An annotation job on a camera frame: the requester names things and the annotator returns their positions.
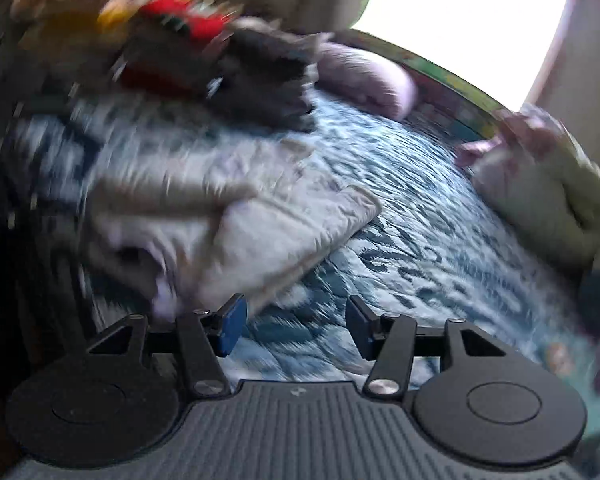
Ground colourful alphabet foam mat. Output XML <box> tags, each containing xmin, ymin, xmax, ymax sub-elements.
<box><xmin>350</xmin><ymin>30</ymin><xmax>512</xmax><ymax>142</ymax></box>

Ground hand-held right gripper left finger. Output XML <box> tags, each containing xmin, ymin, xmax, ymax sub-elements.
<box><xmin>85</xmin><ymin>294</ymin><xmax>249</xmax><ymax>401</ymax></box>

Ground cream and pink comforter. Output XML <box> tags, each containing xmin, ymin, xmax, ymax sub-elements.
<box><xmin>454</xmin><ymin>104</ymin><xmax>600</xmax><ymax>273</ymax></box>

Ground blue patterned quilted bedspread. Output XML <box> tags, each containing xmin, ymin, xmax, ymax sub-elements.
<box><xmin>0</xmin><ymin>85</ymin><xmax>600</xmax><ymax>386</ymax></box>

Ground bright window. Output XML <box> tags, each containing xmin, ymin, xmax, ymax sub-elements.
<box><xmin>350</xmin><ymin>0</ymin><xmax>574</xmax><ymax>112</ymax></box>

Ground dark grey cloth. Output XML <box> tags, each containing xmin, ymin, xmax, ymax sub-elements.
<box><xmin>214</xmin><ymin>27</ymin><xmax>322</xmax><ymax>133</ymax></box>

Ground pink floral pillow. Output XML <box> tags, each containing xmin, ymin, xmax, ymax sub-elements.
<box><xmin>314</xmin><ymin>41</ymin><xmax>422</xmax><ymax>122</ymax></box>

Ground white floral pajama top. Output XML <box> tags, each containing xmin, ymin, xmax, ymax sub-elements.
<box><xmin>80</xmin><ymin>137</ymin><xmax>383</xmax><ymax>323</ymax></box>

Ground red thing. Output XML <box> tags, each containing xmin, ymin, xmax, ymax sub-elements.
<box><xmin>119</xmin><ymin>0</ymin><xmax>243</xmax><ymax>97</ymax></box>

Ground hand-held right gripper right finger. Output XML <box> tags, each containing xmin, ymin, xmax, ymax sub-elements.
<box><xmin>345</xmin><ymin>295</ymin><xmax>508</xmax><ymax>401</ymax></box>

